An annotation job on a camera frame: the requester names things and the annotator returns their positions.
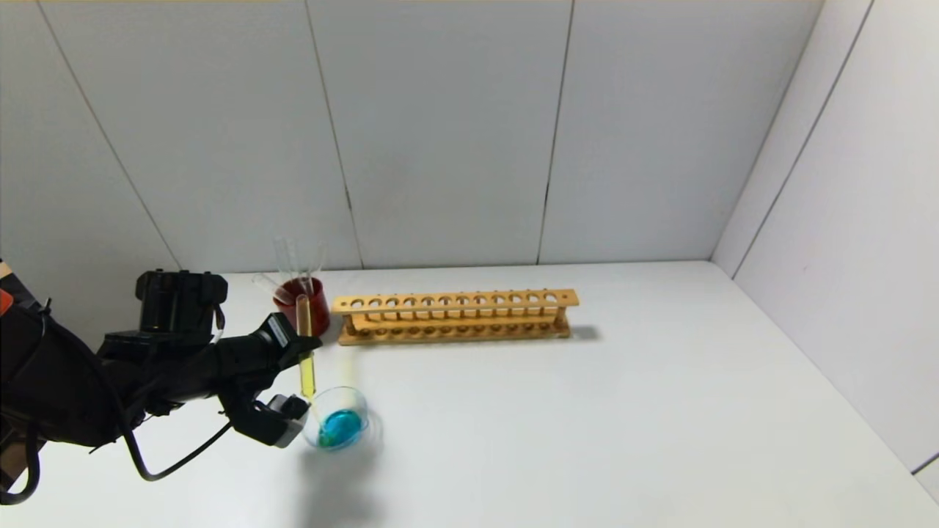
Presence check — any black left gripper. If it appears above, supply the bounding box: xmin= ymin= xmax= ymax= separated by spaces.
xmin=213 ymin=312 xmax=324 ymax=394

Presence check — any yellow pigment test tube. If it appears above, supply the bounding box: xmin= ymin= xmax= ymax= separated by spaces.
xmin=295 ymin=293 xmax=317 ymax=401

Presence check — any wooden test tube rack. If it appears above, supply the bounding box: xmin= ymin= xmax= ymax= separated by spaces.
xmin=332 ymin=289 xmax=580 ymax=347

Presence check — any red plastic cup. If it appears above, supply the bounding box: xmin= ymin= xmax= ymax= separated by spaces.
xmin=273 ymin=277 xmax=331 ymax=340

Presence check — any clear glass beaker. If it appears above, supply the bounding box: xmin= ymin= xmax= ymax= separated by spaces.
xmin=301 ymin=386 xmax=384 ymax=452

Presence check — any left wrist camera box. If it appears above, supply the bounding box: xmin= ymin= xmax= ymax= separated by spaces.
xmin=233 ymin=394 xmax=310 ymax=449

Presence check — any thin black camera cable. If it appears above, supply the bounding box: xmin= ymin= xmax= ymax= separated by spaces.
xmin=121 ymin=411 xmax=237 ymax=483

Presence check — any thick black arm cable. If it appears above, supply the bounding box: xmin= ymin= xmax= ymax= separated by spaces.
xmin=0 ymin=425 xmax=42 ymax=507

